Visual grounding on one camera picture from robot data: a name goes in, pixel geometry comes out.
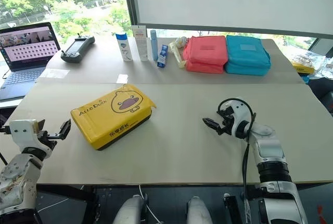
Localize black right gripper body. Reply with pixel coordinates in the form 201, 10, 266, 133
216, 106, 237, 136

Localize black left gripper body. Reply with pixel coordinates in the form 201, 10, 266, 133
36, 129, 63, 147

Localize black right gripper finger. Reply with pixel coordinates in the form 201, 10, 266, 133
209, 125, 225, 135
202, 117, 220, 129

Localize yellow duck-print box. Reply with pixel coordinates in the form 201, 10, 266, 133
70, 83, 157, 152

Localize coral pink fabric bag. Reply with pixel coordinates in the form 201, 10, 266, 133
182, 35, 229, 74

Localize turquoise blue fabric bag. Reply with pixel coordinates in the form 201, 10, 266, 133
224, 34, 272, 77

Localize crumpled yellowish plastic bag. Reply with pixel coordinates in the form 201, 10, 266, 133
169, 36, 188, 69

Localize blue open laptop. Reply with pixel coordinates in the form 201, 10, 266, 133
0, 22, 61, 102

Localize blue toothpaste box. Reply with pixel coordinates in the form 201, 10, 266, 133
156, 44, 170, 69

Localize black rectangular block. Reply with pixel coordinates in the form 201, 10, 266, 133
223, 193, 246, 224

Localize black handheld remote controller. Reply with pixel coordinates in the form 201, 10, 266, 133
60, 33, 96, 64

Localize grey rounded shape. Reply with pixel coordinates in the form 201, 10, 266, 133
112, 194, 148, 224
185, 196, 213, 224

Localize yellow flat package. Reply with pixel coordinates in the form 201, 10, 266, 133
291, 61, 316, 75

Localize light blue slim bottle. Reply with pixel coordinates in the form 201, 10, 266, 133
150, 29, 159, 61

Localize black chair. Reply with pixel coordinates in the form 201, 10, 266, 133
306, 77, 333, 117

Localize white bottle blue cap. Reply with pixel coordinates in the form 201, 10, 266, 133
115, 33, 134, 63

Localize white tall box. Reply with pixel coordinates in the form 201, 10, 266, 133
132, 25, 150, 62

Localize yellow packets at right edge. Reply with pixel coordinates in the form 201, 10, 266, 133
289, 53, 333, 80

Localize dark monitor screen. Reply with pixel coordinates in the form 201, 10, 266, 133
308, 37, 333, 58

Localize white roller blind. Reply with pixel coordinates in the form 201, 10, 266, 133
129, 0, 333, 38

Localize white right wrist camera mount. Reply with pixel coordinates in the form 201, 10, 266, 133
225, 99, 251, 139

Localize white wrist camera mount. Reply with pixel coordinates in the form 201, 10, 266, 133
225, 99, 251, 139
9, 119, 53, 161

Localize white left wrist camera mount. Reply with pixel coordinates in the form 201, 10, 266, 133
9, 119, 53, 161

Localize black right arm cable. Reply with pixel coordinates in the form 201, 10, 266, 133
216, 97, 258, 204

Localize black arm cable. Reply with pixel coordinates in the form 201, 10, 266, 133
0, 126, 11, 166
216, 97, 258, 204

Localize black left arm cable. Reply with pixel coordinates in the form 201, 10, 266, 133
0, 126, 11, 166

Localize thin white cable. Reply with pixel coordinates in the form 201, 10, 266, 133
138, 183, 160, 224

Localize black window frame post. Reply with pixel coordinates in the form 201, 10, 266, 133
121, 0, 139, 38

